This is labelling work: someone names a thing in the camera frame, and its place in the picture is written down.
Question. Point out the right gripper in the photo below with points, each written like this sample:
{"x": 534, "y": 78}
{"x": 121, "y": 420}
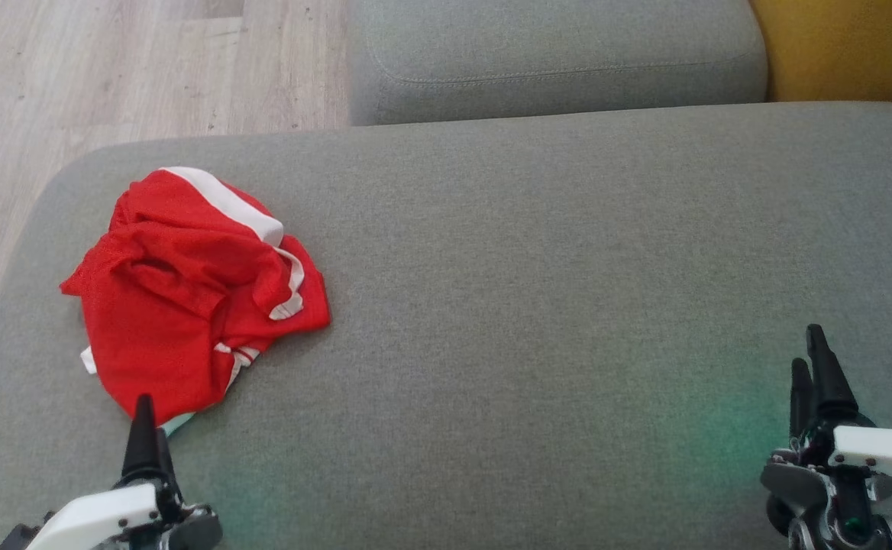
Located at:
{"x": 874, "y": 454}

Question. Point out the wide yellow sofa backrest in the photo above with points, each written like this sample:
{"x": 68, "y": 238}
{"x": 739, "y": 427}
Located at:
{"x": 851, "y": 46}

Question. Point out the red basketball shorts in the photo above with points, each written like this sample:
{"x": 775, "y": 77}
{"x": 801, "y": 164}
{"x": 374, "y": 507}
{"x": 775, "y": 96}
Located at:
{"x": 186, "y": 229}

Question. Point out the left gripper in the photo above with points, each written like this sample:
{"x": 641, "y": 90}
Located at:
{"x": 102, "y": 516}

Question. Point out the large grey sofa seat cushion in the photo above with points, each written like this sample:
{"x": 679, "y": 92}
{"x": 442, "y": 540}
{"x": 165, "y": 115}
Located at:
{"x": 530, "y": 290}

